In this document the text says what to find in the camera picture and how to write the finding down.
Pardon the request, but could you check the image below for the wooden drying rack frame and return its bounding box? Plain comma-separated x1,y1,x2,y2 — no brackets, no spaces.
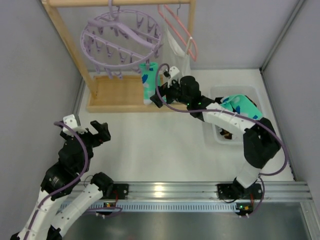
41,0,197,113

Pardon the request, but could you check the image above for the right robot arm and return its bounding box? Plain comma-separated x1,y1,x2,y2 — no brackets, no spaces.
150,76,281,199

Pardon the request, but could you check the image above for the white plastic laundry basket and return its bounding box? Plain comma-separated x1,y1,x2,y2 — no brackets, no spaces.
204,85,264,146

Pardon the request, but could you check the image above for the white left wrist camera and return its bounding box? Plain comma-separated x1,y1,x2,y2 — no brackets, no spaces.
62,114,88,135

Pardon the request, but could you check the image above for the white cloth on hanger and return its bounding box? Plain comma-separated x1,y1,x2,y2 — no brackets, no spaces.
162,25,191,77

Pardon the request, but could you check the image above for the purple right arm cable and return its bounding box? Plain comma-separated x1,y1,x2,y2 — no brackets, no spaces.
154,63,289,218

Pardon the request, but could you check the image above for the white slotted cable duct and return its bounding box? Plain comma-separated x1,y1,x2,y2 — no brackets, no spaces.
61,201,305,214

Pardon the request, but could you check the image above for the purple round clip hanger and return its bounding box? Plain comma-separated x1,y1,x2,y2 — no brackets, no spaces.
80,3,162,78

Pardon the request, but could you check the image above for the mint green patterned sock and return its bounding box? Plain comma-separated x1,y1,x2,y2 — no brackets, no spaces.
220,94,263,120

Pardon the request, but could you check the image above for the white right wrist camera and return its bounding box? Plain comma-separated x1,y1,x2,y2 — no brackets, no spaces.
163,66,182,88

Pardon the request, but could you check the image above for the aluminium corner profile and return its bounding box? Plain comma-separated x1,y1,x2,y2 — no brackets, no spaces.
259,0,307,76

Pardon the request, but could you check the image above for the pink clothes hanger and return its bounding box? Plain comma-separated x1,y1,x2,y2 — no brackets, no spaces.
157,3,198,62

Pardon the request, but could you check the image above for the brown argyle sock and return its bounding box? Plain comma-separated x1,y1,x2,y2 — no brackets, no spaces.
219,129,233,140

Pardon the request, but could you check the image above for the aluminium mounting rail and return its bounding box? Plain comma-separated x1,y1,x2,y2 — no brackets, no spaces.
58,181,313,202

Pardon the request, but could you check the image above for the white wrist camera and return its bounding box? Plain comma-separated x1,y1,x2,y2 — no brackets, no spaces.
62,114,88,135
163,66,182,88

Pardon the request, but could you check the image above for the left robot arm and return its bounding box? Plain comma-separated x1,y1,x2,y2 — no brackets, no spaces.
11,115,114,240

